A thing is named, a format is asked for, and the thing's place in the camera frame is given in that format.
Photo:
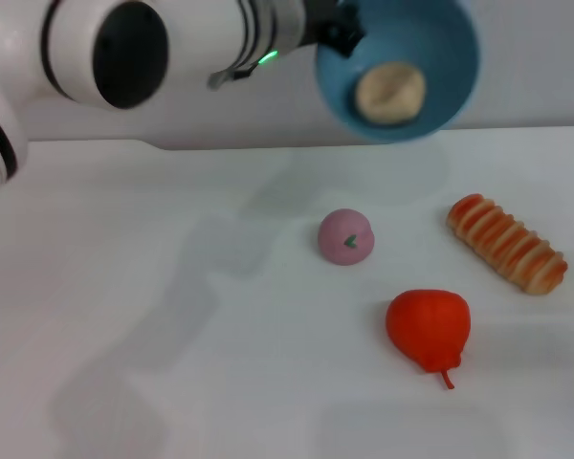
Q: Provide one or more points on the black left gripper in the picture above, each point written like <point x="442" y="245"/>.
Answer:
<point x="321" y="19"/>

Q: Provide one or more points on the beige egg yolk pastry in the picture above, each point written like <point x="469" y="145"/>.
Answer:
<point x="392" y="93"/>

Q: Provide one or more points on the blue bowl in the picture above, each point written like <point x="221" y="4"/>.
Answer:
<point x="440" y="43"/>

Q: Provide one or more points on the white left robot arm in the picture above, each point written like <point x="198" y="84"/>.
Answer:
<point x="76" y="57"/>

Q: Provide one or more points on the pink peach bun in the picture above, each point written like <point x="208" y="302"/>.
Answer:
<point x="344" y="236"/>

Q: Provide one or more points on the orange striped bread roll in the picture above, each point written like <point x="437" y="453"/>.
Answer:
<point x="507" y="244"/>

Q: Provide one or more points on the red pear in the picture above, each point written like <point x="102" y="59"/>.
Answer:
<point x="428" y="327"/>

